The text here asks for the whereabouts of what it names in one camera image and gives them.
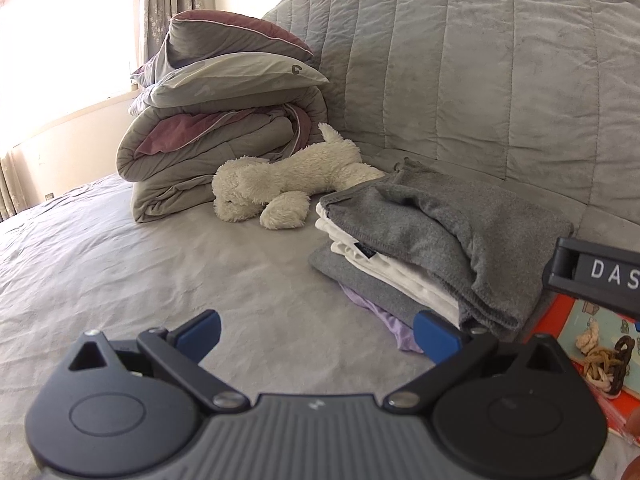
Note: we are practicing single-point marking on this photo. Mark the light grey pillow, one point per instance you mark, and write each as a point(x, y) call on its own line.
point(235, 77)

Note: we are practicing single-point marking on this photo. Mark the purple folded garment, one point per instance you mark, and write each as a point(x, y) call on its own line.
point(385, 322)

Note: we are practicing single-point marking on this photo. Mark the grey quilted headboard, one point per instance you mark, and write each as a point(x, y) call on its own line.
point(475, 60)

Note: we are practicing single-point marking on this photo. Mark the white folded garment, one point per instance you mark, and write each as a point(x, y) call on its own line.
point(400, 275)

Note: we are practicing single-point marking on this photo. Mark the white plush dog toy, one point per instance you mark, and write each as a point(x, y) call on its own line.
point(280, 180)

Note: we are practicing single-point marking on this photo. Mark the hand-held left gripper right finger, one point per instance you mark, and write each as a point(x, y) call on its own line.
point(434, 337)

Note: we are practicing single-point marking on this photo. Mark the grey maroon pillow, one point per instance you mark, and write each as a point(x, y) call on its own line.
point(225, 35)

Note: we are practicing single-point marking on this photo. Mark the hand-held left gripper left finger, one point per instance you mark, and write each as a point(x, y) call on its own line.
point(200, 336)

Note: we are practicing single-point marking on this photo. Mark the grey knit sweater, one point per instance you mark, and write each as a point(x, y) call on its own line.
point(450, 225)

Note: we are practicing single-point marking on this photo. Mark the grey folded garment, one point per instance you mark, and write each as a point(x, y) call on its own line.
point(340, 272)

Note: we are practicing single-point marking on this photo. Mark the folded grey duvet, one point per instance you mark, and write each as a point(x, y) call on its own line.
point(200, 160)

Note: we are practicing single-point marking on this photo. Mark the window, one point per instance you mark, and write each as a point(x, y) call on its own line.
point(65, 35)

